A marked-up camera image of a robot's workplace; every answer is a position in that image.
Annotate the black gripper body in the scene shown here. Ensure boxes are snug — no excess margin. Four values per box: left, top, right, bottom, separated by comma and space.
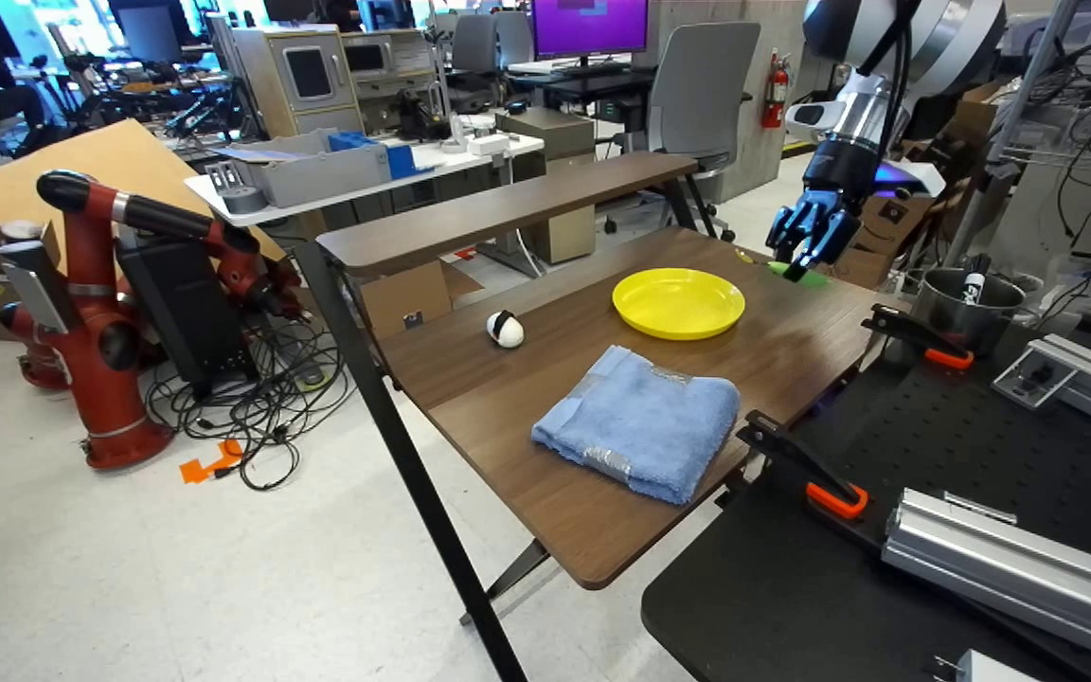
804, 136, 881, 213

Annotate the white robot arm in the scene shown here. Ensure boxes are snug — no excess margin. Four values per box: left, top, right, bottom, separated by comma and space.
763, 0, 1002, 282

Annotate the red fire extinguisher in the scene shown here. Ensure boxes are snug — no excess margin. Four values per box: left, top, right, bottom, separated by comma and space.
760, 50, 791, 133

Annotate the yellow plate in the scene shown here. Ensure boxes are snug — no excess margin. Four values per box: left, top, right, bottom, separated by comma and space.
608, 265, 746, 342

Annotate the orange black clamp near pot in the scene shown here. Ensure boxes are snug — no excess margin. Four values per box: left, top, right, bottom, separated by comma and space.
863, 302, 974, 371

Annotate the small steel pot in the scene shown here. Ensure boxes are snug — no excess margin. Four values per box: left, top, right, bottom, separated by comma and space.
914, 265, 1030, 355

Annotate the grey office chair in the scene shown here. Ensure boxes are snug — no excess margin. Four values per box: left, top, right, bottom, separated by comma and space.
649, 18, 760, 242

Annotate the orange black clamp near cloth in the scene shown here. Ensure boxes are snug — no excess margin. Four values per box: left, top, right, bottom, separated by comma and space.
738, 410, 871, 523

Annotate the blue folded cloth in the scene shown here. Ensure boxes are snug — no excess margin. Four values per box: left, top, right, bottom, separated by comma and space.
529, 346, 738, 509

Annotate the purple monitor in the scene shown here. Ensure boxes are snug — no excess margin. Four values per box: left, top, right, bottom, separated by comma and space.
529, 0, 649, 58

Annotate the black white ball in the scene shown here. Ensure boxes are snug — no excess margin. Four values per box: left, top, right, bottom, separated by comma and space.
486, 312, 527, 347

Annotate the black perforated breadboard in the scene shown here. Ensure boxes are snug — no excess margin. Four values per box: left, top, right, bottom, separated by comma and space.
640, 361, 1091, 682

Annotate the brown wooden shelf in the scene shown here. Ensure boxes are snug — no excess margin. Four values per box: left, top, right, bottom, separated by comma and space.
316, 150, 696, 274

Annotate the orange floor tape piece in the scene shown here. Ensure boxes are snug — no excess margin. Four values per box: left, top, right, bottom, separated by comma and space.
179, 437, 243, 485

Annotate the red robot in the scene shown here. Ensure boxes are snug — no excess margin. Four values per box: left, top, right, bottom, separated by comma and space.
0, 172, 304, 471

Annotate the large cardboard box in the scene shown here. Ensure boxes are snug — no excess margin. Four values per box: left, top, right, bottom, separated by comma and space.
0, 120, 284, 269

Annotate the short aluminium extrusion rail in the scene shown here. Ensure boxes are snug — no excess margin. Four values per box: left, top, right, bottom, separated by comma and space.
991, 335, 1091, 418

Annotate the long aluminium extrusion rail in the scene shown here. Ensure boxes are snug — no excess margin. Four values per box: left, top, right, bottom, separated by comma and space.
881, 489, 1091, 650

